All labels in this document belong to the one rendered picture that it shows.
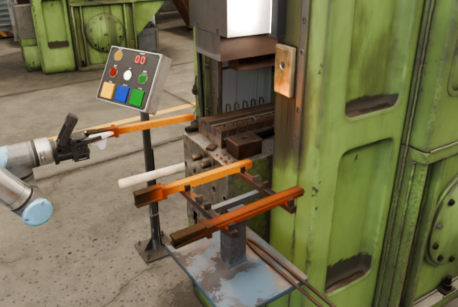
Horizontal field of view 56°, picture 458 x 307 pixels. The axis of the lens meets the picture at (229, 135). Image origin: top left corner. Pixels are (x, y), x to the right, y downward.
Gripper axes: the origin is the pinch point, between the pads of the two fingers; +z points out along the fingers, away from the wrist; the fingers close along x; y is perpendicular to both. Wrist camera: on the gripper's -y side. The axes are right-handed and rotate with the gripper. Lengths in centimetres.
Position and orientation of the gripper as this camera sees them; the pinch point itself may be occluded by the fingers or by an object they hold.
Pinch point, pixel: (108, 130)
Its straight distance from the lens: 158.6
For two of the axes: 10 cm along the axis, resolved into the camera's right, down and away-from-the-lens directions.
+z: 8.6, -2.2, 4.7
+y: 0.2, 9.1, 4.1
